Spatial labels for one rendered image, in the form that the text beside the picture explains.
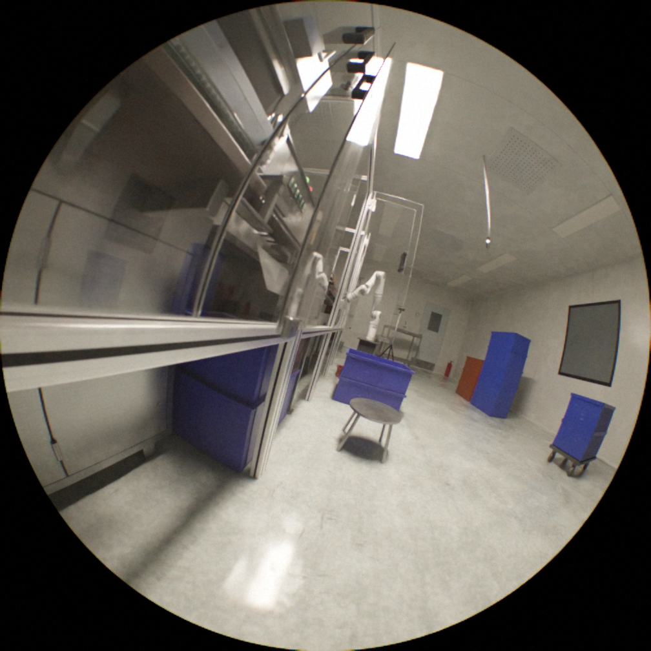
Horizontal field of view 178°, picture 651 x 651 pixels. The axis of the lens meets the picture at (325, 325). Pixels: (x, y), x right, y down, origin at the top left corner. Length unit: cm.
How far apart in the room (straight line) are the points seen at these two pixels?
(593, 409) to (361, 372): 219
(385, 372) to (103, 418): 172
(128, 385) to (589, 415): 270
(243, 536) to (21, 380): 65
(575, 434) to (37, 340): 249
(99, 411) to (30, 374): 46
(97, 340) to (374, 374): 171
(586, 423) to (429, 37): 310
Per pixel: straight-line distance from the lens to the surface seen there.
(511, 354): 337
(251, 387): 65
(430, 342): 697
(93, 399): 59
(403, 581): 79
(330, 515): 83
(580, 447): 233
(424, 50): 211
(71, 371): 18
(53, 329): 16
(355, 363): 172
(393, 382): 178
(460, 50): 211
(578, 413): 236
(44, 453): 63
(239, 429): 74
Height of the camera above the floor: 64
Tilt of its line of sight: 2 degrees down
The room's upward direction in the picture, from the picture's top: 17 degrees clockwise
